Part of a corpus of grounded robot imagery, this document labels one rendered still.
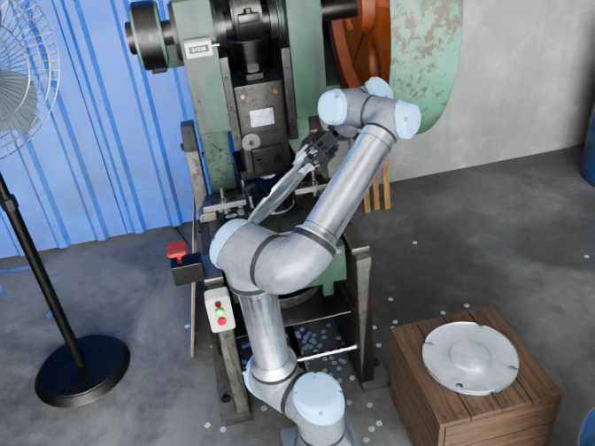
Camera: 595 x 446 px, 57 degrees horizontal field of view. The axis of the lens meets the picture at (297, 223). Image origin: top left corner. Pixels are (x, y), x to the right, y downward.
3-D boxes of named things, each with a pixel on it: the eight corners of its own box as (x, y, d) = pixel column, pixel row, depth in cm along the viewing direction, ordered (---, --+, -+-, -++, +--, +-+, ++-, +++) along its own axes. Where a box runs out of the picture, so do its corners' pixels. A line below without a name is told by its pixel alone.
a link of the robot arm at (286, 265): (289, 298, 97) (416, 88, 109) (245, 276, 104) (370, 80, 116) (313, 320, 106) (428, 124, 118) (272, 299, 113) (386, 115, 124)
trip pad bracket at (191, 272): (212, 307, 178) (201, 259, 168) (182, 313, 177) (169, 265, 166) (211, 296, 183) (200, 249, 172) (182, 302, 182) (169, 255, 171)
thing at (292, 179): (235, 234, 149) (233, 232, 149) (262, 224, 177) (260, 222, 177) (305, 155, 143) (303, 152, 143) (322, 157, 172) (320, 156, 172)
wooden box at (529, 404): (544, 464, 178) (563, 393, 159) (434, 494, 173) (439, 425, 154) (483, 372, 211) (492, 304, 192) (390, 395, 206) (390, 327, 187)
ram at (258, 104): (294, 170, 173) (284, 79, 157) (247, 179, 171) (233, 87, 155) (283, 148, 188) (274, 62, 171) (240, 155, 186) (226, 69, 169)
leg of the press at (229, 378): (253, 419, 203) (209, 216, 153) (222, 427, 201) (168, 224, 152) (226, 272, 279) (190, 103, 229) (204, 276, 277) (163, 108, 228)
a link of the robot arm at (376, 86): (364, 74, 124) (383, 73, 130) (334, 104, 131) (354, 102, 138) (382, 103, 123) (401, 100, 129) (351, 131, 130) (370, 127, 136)
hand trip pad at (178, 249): (191, 271, 168) (186, 250, 164) (172, 274, 168) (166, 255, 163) (190, 257, 174) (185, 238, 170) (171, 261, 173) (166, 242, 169)
